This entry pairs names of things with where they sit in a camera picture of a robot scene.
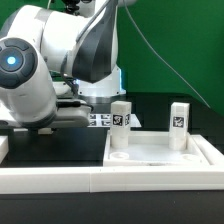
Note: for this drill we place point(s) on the white square tabletop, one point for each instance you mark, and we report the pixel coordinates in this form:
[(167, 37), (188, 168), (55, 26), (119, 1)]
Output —
[(151, 148)]

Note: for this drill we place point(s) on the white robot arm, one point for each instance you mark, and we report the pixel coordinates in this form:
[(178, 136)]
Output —
[(79, 44)]

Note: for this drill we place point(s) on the white U-shaped obstacle fence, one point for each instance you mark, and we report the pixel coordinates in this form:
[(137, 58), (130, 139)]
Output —
[(118, 178)]

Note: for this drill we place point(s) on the white marker base plate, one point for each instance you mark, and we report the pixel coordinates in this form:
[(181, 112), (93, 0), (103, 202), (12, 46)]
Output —
[(103, 120)]

